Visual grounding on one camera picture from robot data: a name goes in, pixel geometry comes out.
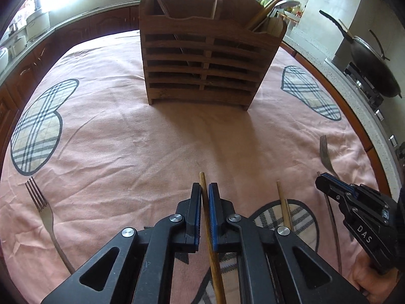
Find brown wooden chopstick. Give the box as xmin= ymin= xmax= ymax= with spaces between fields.
xmin=198 ymin=172 xmax=227 ymax=304

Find light wooden chopstick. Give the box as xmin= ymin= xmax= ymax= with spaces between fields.
xmin=245 ymin=0 xmax=282 ymax=31

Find person's right hand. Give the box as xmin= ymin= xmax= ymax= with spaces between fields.
xmin=347 ymin=250 xmax=404 ymax=303

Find dark chopstick on cloth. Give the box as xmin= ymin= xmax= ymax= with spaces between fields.
xmin=316 ymin=171 xmax=343 ymax=276

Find thin chopstick on cloth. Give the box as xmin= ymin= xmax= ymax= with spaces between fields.
xmin=277 ymin=180 xmax=293 ymax=230

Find large steel fork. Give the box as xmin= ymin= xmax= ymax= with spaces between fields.
xmin=319 ymin=135 xmax=340 ymax=179

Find pink heart-patterned tablecloth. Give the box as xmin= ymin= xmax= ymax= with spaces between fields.
xmin=1 ymin=31 xmax=376 ymax=303

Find gas stove top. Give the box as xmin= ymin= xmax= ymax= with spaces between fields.
xmin=343 ymin=62 xmax=404 ymax=150

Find small steel fork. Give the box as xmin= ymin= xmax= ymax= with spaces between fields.
xmin=25 ymin=177 xmax=75 ymax=275

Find black wok with lid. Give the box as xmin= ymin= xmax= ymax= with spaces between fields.
xmin=319 ymin=10 xmax=402 ymax=98

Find brown wooden utensil holder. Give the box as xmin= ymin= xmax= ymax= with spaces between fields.
xmin=139 ymin=0 xmax=287 ymax=108

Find wooden spoon in holder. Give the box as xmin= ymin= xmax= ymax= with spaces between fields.
xmin=253 ymin=0 xmax=300 ymax=37

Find wooden lower cabinets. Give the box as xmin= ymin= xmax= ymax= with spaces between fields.
xmin=1 ymin=4 xmax=400 ymax=196

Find white tall cooker pot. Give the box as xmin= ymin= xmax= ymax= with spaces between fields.
xmin=25 ymin=9 xmax=50 ymax=41

